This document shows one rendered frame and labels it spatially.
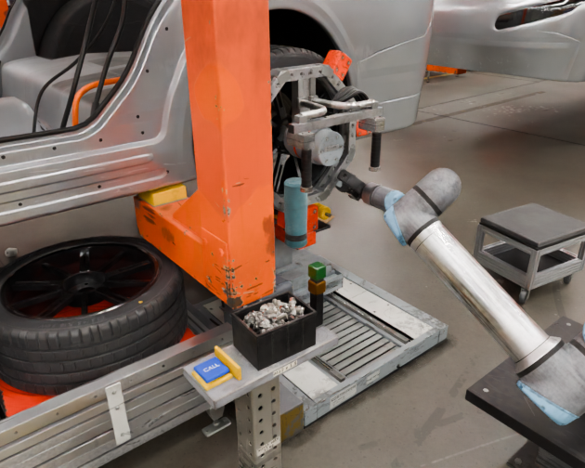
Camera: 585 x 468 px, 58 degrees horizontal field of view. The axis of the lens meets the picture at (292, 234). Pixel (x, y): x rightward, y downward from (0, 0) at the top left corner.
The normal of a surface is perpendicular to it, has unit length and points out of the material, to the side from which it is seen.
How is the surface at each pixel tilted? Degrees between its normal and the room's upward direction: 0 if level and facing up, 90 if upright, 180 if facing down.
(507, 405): 0
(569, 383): 56
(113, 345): 90
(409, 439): 0
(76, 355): 90
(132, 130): 90
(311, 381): 0
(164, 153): 90
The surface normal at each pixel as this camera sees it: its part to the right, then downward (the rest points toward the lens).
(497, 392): 0.00, -0.90
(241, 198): 0.62, 0.33
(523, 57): -0.44, 0.61
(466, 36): -0.75, 0.28
